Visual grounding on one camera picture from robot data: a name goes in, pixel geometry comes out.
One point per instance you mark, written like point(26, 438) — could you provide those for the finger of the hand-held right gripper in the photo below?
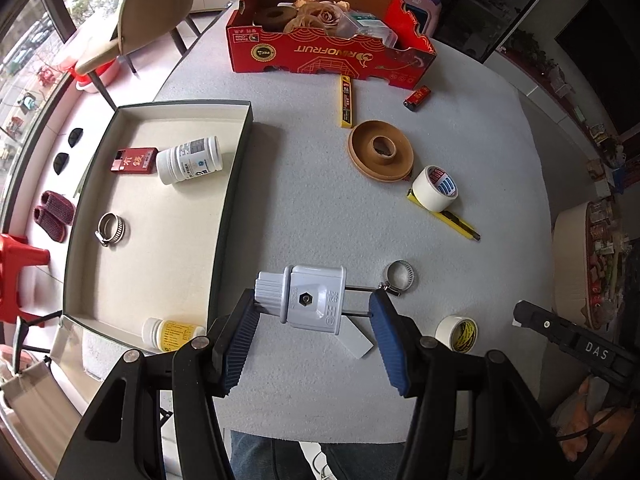
point(545, 325)

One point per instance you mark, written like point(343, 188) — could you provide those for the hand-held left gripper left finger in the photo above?
point(237, 345)

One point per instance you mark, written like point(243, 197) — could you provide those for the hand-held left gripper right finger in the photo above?
point(392, 345)

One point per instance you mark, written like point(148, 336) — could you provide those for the grey rectangular block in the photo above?
point(356, 342)

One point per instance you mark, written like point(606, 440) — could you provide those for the small white tape roll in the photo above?
point(445, 331)

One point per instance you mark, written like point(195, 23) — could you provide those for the yellow label white bottle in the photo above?
point(175, 335)

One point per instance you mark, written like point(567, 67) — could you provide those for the white power plug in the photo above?
point(310, 295)

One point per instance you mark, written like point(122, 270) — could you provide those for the grey rectangular tray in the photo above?
point(165, 240)

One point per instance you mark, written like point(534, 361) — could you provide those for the grey label white bottle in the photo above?
point(185, 162)

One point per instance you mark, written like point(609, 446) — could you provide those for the red gold-print pack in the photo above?
point(135, 161)

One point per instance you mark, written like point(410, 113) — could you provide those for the orange soft object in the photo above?
point(597, 405)

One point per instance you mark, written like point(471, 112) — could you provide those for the yellow utility knife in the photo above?
point(457, 222)

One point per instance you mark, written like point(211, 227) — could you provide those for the large white tape roll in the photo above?
point(430, 195)

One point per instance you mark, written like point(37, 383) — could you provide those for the orange-brown plastic spool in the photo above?
point(365, 160)

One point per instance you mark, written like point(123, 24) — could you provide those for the beige bag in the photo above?
point(25, 390)

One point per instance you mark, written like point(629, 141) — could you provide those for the dark red slipper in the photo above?
point(49, 224)
point(56, 205)

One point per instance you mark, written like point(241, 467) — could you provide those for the red plastic stool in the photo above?
point(17, 270)

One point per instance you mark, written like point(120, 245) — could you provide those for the yellow blade case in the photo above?
point(346, 105)

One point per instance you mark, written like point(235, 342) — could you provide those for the red lighter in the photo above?
point(419, 96)

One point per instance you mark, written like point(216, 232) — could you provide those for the black shoe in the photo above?
point(62, 161)
point(76, 136)

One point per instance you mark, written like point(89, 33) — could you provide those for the black television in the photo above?
point(605, 60)

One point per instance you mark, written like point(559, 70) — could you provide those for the red cardboard box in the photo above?
point(300, 55)

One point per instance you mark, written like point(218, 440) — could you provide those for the red plastic object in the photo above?
point(95, 74)

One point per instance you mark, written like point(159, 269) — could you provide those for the clear plastic box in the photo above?
point(370, 27)

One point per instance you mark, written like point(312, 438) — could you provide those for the beige fabric roses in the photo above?
point(317, 15)

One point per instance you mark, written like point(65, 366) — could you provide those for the beige chair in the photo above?
point(150, 5)

